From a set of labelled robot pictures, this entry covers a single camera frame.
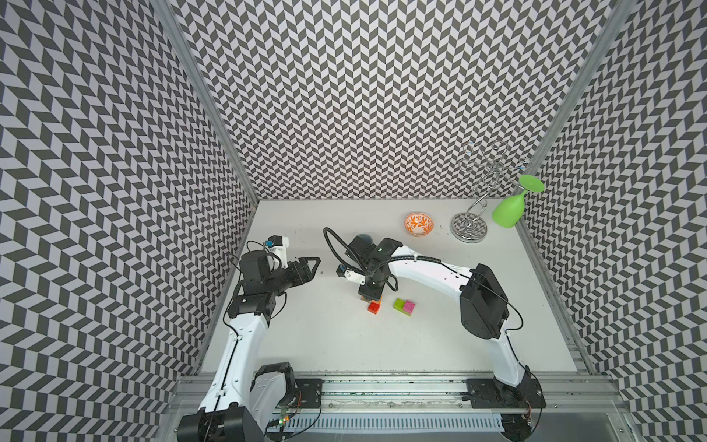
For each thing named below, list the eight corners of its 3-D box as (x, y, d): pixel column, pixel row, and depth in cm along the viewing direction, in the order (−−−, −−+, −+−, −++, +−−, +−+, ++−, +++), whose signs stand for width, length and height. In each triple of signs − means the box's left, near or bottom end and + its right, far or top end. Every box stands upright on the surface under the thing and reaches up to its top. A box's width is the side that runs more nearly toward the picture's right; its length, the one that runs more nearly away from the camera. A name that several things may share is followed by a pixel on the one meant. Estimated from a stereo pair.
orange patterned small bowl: (406, 236, 108) (407, 230, 105) (404, 218, 114) (405, 213, 111) (432, 236, 108) (434, 230, 105) (429, 218, 114) (430, 213, 111)
